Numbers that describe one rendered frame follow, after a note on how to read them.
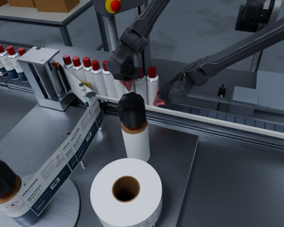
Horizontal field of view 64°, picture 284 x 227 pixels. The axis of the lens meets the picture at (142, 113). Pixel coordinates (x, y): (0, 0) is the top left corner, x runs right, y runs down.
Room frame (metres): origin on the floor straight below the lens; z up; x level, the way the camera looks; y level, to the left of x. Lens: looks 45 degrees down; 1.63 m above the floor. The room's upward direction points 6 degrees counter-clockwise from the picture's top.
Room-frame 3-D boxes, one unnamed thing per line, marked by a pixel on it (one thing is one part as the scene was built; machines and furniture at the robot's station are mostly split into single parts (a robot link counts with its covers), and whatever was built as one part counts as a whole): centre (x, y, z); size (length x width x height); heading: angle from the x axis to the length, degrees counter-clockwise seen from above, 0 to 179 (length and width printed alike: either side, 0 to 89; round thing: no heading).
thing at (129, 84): (0.76, 0.05, 1.05); 0.07 x 0.07 x 0.09; 65
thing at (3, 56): (1.12, 0.70, 0.98); 0.05 x 0.05 x 0.20
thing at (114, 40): (0.95, 0.09, 1.18); 0.04 x 0.04 x 0.21
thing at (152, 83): (0.78, -0.06, 0.98); 0.05 x 0.05 x 0.20
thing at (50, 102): (0.88, 0.40, 1.01); 0.14 x 0.13 x 0.26; 65
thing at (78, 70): (0.92, 0.27, 0.98); 0.05 x 0.05 x 0.20
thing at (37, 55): (0.88, 0.41, 1.14); 0.14 x 0.11 x 0.01; 65
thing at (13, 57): (1.09, 0.63, 0.98); 0.05 x 0.05 x 0.20
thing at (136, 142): (0.50, 0.03, 1.03); 0.09 x 0.09 x 0.30
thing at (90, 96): (0.68, 0.19, 0.97); 0.05 x 0.05 x 0.19
